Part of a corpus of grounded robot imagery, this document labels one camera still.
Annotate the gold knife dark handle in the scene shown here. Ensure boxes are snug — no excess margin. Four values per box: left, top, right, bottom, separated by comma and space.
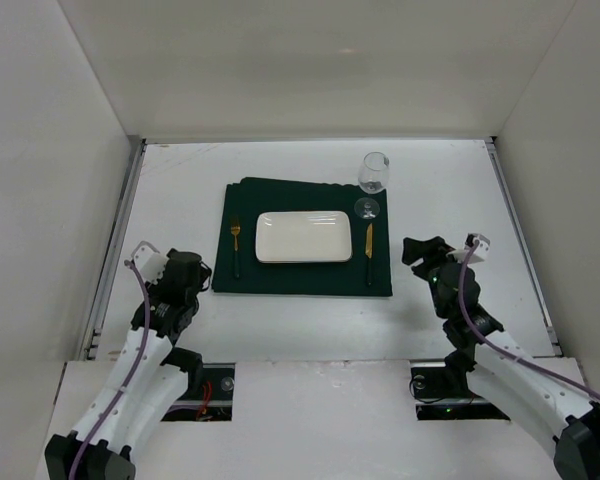
364, 223, 373, 287

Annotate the dark green cloth placemat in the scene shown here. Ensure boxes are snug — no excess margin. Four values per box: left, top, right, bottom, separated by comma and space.
211, 177, 393, 297

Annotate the clear wine glass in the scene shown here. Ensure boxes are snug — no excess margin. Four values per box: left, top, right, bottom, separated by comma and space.
354, 152, 390, 220

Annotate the gold fork dark handle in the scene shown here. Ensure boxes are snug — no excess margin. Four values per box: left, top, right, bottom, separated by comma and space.
230, 215, 241, 279

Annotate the white rectangular plate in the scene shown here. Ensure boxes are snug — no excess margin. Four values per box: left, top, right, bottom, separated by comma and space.
255, 211, 353, 264

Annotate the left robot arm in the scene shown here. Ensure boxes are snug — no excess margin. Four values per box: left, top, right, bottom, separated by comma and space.
44, 241, 212, 479

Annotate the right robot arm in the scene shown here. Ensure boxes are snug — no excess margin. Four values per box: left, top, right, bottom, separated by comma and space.
402, 233, 600, 479

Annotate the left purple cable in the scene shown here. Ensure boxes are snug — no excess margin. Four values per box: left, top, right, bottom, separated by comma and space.
68, 259, 216, 480

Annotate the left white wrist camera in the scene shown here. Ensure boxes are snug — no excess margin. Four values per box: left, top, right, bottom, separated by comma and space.
124, 240, 168, 287

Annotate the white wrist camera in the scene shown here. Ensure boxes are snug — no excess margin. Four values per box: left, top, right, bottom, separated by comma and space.
449, 233, 491, 264
124, 240, 168, 287

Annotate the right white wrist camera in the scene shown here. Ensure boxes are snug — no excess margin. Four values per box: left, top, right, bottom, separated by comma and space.
449, 233, 491, 264

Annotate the left aluminium table rail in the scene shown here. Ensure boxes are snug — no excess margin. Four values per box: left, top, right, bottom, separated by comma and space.
77, 135, 146, 360

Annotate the aluminium table rail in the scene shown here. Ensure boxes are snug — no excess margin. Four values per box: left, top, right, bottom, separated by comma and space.
77, 135, 146, 360
484, 136, 564, 357

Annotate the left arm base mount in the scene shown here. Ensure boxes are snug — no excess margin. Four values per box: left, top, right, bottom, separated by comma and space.
163, 363, 236, 423

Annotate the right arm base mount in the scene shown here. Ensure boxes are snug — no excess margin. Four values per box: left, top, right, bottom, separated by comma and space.
409, 352, 509, 421

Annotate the right aluminium table rail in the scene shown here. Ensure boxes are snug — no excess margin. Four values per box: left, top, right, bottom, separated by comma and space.
484, 136, 564, 357

